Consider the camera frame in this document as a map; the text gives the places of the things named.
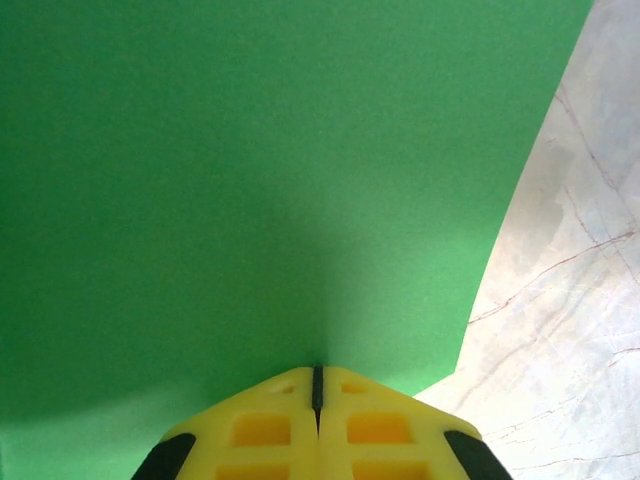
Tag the green paper sheet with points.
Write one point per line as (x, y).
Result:
(250, 175)

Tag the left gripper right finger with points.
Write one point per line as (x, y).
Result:
(390, 430)

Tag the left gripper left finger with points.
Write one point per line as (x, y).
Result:
(250, 430)

